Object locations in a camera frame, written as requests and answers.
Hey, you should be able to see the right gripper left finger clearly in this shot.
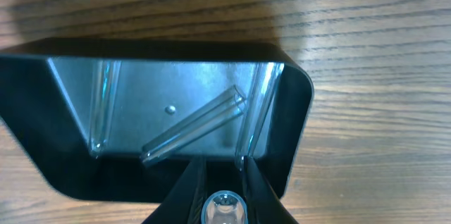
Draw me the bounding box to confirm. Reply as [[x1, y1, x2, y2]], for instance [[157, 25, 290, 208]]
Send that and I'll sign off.
[[140, 156, 207, 224]]

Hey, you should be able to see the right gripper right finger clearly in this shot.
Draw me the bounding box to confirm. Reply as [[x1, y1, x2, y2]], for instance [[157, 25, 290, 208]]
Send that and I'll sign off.
[[242, 156, 300, 224]]

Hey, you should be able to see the black tray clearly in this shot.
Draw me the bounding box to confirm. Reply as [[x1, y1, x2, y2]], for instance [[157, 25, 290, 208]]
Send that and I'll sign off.
[[0, 37, 315, 204]]

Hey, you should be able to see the clear test tube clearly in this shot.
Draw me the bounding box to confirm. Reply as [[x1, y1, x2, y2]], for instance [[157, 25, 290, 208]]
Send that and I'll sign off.
[[200, 189, 249, 224], [87, 60, 123, 158], [140, 85, 247, 168], [234, 62, 285, 172]]

